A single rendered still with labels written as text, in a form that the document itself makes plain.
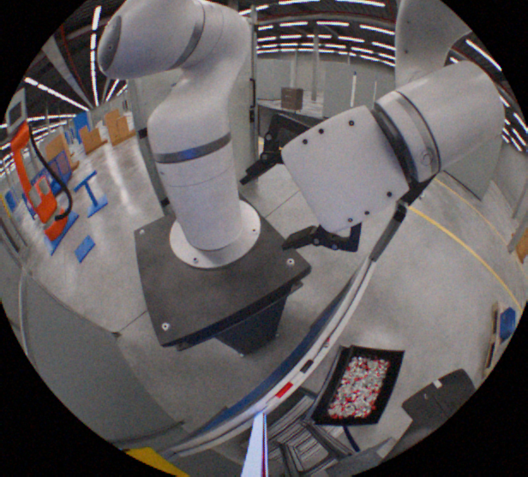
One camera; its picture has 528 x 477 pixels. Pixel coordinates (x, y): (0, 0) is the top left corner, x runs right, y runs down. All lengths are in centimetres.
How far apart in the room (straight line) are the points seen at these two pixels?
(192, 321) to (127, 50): 35
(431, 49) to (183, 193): 39
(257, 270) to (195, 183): 17
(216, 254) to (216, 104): 24
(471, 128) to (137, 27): 28
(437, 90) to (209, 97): 23
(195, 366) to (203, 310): 108
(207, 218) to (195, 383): 122
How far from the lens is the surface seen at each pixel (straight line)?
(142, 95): 140
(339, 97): 619
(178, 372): 141
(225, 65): 27
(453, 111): 17
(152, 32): 19
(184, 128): 22
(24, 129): 375
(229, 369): 131
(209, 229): 30
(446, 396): 53
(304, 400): 127
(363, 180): 16
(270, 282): 31
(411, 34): 27
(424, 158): 15
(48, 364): 98
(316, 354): 45
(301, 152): 17
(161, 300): 34
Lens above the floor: 129
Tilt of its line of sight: 43 degrees down
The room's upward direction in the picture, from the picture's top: straight up
